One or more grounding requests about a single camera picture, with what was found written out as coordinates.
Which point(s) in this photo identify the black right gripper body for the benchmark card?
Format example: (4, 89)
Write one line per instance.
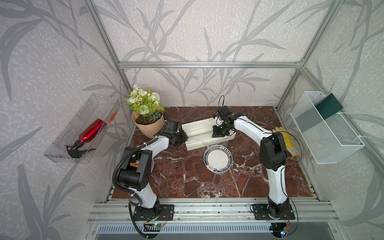
(219, 131)

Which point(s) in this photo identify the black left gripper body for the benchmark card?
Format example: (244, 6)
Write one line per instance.
(179, 138)

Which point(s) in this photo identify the cream plastic wrap dispenser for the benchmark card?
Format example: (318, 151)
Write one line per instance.
(200, 134)

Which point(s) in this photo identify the white plate green rim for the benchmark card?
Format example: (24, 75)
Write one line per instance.
(218, 159)

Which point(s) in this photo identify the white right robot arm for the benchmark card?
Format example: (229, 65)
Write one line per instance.
(273, 154)

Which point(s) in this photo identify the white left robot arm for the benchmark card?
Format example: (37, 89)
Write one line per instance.
(132, 174)

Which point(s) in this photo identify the terracotta flower pot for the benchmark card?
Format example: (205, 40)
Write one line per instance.
(151, 129)

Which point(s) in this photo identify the brown slotted spatula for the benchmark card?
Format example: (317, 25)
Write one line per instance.
(253, 119)

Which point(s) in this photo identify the white green artificial flowers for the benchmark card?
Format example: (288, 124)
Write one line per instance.
(147, 104)

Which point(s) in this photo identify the yellow rubber glove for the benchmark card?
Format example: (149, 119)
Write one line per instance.
(292, 147)

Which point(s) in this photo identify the red spray bottle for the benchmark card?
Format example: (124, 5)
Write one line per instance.
(87, 136)

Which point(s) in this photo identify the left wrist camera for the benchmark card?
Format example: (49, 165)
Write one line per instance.
(171, 128)

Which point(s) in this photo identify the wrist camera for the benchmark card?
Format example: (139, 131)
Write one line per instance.
(171, 128)
(222, 113)

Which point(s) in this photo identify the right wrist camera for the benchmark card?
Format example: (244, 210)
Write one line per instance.
(222, 113)

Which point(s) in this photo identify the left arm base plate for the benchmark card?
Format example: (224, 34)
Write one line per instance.
(161, 212)

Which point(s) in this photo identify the clear wall-mounted plastic bin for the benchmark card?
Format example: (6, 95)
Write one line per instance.
(95, 107)

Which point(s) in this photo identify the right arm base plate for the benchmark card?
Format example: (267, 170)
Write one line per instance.
(266, 212)

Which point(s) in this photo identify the white wire mesh basket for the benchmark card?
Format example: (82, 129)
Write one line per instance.
(330, 140)

